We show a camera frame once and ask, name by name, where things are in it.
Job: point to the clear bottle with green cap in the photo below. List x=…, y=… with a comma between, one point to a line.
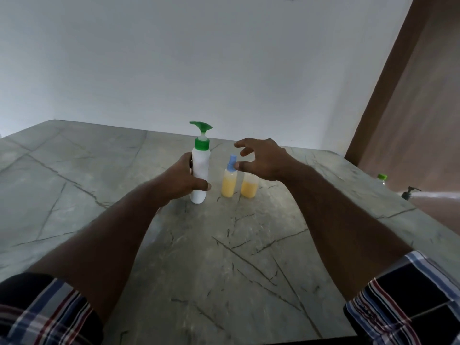
x=382, y=179

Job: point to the person's right thumb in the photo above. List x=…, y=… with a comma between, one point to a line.
x=246, y=166

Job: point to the person's left plaid sleeve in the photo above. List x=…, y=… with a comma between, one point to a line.
x=43, y=312

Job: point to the person's left forearm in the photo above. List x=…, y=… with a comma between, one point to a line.
x=107, y=240

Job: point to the brown wooden door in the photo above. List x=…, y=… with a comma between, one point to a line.
x=413, y=104

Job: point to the person's left hand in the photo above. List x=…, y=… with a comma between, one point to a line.
x=176, y=179

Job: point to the person's right hand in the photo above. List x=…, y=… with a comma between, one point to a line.
x=273, y=161

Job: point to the yellow spray bottle, blue cap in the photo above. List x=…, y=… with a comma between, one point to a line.
x=229, y=183

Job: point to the person's plaid sleeve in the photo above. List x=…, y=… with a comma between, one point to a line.
x=43, y=312
x=409, y=301

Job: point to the person's left thumb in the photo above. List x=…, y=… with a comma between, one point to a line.
x=199, y=185

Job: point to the black pump dispenser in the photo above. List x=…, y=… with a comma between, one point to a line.
x=409, y=193

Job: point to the small clear bottle, yellow liquid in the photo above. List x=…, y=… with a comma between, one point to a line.
x=249, y=187

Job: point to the person's right plaid sleeve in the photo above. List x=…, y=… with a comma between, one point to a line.
x=409, y=301

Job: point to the person's right forearm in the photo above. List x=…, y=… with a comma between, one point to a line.
x=341, y=229

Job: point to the white bottle with green pump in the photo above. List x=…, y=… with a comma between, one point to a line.
x=200, y=165

